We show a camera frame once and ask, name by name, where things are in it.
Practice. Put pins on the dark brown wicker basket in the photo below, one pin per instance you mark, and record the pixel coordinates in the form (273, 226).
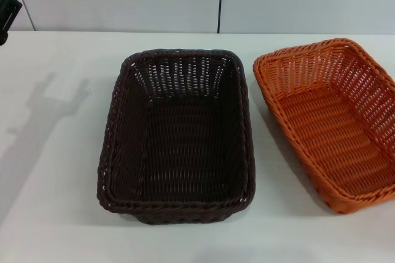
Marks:
(185, 158)

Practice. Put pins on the orange wicker basket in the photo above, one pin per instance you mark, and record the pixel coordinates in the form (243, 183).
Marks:
(327, 127)

